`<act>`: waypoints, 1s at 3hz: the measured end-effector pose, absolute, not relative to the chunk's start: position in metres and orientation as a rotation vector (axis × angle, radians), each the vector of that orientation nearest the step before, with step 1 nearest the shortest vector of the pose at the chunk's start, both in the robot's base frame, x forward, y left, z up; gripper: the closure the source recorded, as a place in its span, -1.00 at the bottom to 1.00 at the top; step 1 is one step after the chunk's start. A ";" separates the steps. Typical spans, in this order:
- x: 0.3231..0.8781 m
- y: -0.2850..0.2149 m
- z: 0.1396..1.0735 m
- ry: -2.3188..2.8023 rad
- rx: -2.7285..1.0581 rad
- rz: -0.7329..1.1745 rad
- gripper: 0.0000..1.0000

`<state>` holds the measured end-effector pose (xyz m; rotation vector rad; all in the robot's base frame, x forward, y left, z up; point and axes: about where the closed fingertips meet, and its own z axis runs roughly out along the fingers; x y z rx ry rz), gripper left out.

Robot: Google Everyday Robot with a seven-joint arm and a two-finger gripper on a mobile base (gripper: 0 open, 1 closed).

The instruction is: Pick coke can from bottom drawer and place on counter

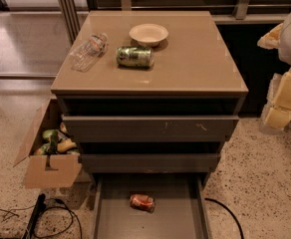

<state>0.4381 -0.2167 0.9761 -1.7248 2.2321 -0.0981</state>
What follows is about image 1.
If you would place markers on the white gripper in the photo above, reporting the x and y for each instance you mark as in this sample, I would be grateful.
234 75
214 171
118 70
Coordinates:
279 94

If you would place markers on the red coke can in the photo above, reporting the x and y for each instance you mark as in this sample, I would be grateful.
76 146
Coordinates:
142 202

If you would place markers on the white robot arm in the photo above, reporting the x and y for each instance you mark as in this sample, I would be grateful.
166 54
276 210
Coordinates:
284 54

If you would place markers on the grey drawer cabinet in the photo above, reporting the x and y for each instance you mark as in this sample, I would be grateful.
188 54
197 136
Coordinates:
193 75

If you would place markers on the green soda can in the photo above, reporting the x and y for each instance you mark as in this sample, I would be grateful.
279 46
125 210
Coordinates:
135 57

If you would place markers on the grey open bottom drawer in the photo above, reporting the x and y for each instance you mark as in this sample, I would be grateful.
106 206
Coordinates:
179 211

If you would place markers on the grey middle drawer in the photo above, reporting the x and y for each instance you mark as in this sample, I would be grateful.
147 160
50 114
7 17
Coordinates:
149 163

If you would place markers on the grey top drawer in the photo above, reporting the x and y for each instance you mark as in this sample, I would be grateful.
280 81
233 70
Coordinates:
151 129

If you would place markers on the white bowl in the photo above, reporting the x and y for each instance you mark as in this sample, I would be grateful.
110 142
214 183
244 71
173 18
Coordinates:
148 35

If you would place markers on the clear plastic water bottle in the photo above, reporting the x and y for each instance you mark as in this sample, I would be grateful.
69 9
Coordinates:
84 56

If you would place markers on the yellow item in box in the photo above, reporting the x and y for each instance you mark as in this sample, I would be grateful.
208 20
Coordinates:
65 145

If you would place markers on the green snack bag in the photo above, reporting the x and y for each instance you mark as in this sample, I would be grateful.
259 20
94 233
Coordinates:
51 138

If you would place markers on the cardboard box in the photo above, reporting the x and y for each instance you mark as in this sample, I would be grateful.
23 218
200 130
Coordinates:
48 171

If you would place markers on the black power strip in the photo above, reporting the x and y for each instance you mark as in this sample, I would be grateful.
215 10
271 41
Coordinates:
38 208

